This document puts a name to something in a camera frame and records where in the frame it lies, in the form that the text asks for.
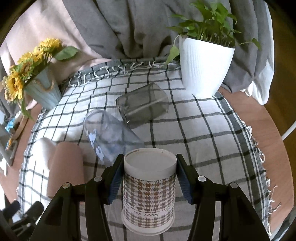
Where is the smoky grey square glass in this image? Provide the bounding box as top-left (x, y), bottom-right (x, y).
top-left (115, 83), bottom-right (169, 128)

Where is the pink curtain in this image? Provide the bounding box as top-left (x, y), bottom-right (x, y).
top-left (0, 0), bottom-right (112, 110)

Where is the clear bluish plastic cup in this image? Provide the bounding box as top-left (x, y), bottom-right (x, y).
top-left (84, 109), bottom-right (145, 167)

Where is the checkered white tablecloth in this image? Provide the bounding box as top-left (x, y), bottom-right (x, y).
top-left (18, 58), bottom-right (273, 240)

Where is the green pothos plant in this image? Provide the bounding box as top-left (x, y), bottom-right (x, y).
top-left (165, 0), bottom-right (263, 64)

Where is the yellow sunflower bouquet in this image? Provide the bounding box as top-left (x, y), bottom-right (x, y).
top-left (3, 38), bottom-right (79, 118)

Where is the white floor lamp pole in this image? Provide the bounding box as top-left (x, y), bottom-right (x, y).
top-left (281, 121), bottom-right (296, 140)

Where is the white paper cup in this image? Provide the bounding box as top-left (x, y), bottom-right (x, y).
top-left (32, 138), bottom-right (56, 170)

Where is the white ribbed plant pot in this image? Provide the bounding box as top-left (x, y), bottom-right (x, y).
top-left (179, 37), bottom-right (235, 99)

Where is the light blue ribbed vase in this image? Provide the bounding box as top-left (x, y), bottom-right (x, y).
top-left (25, 67), bottom-right (62, 110)

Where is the houndstooth paper cup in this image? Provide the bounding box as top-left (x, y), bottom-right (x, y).
top-left (121, 148), bottom-right (177, 236)

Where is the pink paper cup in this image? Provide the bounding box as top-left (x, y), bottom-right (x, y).
top-left (47, 142), bottom-right (84, 198)

